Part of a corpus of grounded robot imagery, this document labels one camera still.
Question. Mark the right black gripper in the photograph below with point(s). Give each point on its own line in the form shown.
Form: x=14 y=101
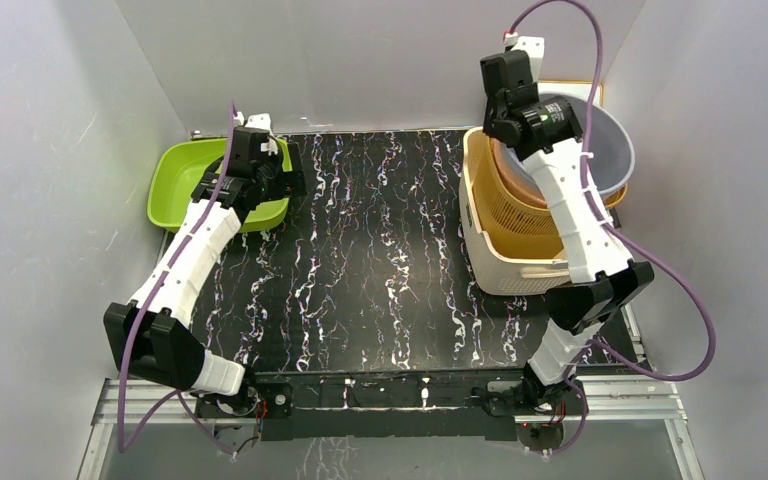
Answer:
x=486 y=117

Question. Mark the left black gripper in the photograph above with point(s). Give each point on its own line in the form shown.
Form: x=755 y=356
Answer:
x=295 y=179

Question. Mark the green plastic tub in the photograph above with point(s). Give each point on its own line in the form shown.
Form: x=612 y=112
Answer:
x=176 y=176

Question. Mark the grey plastic bucket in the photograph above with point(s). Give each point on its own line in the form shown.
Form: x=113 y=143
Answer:
x=614 y=156

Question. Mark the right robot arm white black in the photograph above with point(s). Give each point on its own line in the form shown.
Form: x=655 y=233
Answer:
x=576 y=311

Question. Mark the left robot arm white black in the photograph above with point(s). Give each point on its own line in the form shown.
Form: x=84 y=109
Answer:
x=149 y=335

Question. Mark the orange plastic bucket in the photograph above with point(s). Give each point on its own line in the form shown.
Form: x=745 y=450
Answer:
x=514 y=177

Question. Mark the yellow slatted plastic basket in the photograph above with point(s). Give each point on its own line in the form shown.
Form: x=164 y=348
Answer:
x=516 y=229

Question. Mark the cream perforated laundry basket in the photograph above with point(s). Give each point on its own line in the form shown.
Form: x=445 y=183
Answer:
x=490 y=252

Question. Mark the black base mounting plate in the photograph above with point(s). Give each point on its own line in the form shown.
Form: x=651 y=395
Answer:
x=488 y=403

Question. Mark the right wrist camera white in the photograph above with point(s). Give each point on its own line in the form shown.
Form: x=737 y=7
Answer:
x=533 y=46

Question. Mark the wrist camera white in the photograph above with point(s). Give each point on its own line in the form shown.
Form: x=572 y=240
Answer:
x=259 y=122
x=533 y=46

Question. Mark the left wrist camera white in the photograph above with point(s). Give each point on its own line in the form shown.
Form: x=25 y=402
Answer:
x=259 y=122

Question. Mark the aluminium frame rail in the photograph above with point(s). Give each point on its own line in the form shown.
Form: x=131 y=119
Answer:
x=609 y=398

